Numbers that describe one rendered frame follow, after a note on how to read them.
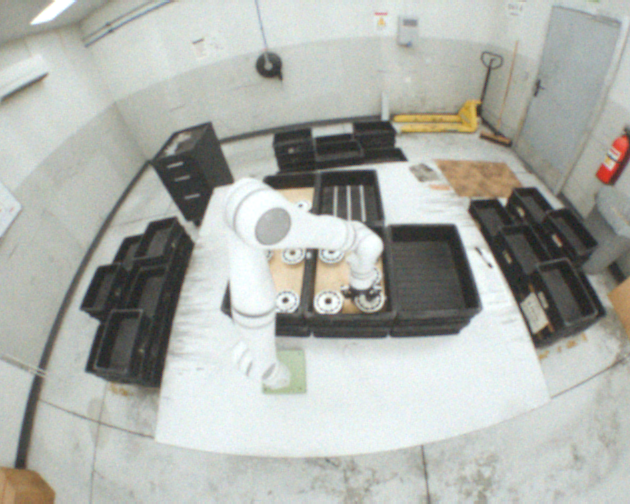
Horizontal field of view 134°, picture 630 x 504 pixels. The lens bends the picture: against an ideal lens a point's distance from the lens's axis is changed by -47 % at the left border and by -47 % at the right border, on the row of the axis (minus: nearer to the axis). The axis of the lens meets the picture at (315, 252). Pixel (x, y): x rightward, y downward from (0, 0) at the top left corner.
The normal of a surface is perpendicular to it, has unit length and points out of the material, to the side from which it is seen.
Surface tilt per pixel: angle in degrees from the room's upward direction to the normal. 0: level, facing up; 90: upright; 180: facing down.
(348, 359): 0
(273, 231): 85
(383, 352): 0
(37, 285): 90
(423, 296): 0
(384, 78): 90
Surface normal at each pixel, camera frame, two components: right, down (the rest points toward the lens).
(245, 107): 0.05, 0.78
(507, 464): -0.13, -0.61
